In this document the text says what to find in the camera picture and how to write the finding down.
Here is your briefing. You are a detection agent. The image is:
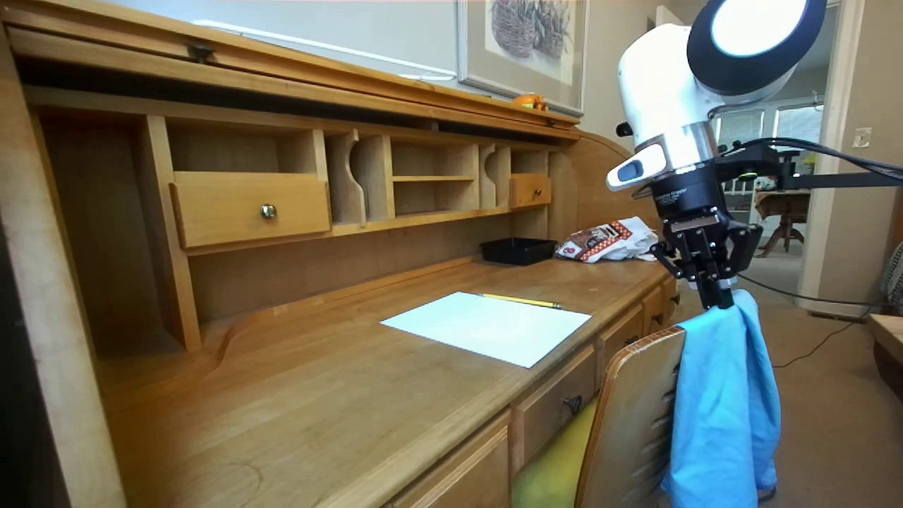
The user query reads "wooden chair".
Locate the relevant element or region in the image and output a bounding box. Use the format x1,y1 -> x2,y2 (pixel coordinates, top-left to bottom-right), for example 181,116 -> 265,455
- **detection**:
574,324 -> 689,508

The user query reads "large cubby drawer with knob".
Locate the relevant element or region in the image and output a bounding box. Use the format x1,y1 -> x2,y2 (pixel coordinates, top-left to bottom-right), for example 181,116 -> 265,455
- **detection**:
169,170 -> 334,251

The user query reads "framed picture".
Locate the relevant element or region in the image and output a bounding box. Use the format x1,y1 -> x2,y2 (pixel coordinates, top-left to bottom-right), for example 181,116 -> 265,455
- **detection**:
456,0 -> 593,118

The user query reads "black tray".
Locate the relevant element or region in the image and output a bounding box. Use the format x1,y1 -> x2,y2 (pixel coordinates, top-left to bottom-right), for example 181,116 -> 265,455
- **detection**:
481,235 -> 560,267

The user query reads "wide desk drawer front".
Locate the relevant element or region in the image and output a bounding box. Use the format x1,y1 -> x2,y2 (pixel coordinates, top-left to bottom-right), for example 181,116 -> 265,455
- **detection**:
511,342 -> 604,473

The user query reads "black floor cable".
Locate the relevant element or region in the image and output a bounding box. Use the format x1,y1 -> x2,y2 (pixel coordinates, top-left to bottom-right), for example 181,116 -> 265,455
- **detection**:
736,270 -> 887,375

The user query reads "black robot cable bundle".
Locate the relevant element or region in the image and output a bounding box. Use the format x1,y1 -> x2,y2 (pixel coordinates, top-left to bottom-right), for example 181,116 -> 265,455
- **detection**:
722,136 -> 903,187

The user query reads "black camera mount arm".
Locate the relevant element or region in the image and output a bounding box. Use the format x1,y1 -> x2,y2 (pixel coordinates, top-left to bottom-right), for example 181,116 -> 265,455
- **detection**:
780,166 -> 903,193

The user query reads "wooden roll-top desk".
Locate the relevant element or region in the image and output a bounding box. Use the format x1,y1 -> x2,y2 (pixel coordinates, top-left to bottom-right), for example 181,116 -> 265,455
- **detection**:
0,0 -> 686,508

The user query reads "dark wooden table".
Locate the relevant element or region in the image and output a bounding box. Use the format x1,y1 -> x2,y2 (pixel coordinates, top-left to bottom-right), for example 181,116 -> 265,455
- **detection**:
751,187 -> 814,259

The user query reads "small cubby drawer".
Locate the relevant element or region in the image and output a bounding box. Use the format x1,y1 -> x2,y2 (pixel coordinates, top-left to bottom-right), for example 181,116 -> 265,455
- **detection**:
508,173 -> 557,211

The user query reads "yellow pencil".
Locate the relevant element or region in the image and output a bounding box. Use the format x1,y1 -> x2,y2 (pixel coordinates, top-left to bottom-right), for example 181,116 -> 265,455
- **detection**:
481,291 -> 560,310

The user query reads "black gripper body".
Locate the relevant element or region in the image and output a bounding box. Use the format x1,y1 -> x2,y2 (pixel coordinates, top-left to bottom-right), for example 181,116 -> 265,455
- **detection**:
650,170 -> 749,277

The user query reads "white paper sheet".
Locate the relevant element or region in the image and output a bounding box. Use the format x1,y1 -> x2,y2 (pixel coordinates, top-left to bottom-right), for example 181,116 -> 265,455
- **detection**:
380,291 -> 593,372

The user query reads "wooden desk drawer front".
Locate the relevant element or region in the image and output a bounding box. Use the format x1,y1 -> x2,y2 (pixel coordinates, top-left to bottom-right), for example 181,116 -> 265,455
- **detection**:
642,280 -> 683,332
597,303 -> 653,379
385,411 -> 518,508

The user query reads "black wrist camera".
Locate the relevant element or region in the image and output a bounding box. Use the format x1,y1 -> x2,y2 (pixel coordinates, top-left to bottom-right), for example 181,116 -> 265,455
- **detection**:
717,140 -> 803,193

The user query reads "red and white snack bag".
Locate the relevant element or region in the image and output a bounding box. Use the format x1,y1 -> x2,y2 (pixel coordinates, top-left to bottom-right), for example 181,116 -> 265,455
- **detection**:
554,215 -> 660,265

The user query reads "blue cloth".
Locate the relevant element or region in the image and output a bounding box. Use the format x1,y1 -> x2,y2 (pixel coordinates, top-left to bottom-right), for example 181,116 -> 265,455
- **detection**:
660,286 -> 786,508

